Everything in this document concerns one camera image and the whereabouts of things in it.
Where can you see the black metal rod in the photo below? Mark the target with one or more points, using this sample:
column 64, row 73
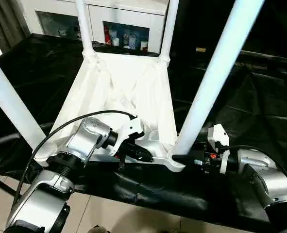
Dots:
column 267, row 57

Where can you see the white blue carton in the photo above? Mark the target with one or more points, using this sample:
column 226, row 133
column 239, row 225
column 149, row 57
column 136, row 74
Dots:
column 128, row 40

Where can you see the black metal stand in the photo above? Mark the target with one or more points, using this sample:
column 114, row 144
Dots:
column 0, row 180

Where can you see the small white cup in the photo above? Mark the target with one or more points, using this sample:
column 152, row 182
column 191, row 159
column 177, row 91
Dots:
column 144, row 45

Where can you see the grey curtain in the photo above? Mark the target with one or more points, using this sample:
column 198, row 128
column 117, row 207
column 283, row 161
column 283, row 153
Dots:
column 5, row 21

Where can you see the black right robot foot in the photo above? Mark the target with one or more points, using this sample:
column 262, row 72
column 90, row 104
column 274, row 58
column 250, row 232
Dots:
column 174, row 231

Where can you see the white glass-door cabinet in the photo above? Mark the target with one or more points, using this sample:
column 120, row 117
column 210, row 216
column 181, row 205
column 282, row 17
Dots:
column 121, row 14

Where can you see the white plastic table top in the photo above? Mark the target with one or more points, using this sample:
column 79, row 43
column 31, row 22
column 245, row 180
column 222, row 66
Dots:
column 133, row 97

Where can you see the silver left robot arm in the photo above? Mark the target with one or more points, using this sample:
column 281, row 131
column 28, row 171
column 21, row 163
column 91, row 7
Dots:
column 85, row 140

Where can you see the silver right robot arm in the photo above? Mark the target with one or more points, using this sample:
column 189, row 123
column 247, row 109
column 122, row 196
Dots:
column 274, row 179

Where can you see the small tan label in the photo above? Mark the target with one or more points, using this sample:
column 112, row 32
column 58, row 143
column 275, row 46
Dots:
column 200, row 49

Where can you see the white plastic table leg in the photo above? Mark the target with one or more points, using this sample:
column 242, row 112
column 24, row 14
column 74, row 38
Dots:
column 170, row 24
column 85, row 24
column 7, row 97
column 218, row 60

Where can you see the small white jar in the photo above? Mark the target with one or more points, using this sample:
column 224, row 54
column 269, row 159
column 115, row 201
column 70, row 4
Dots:
column 115, row 41

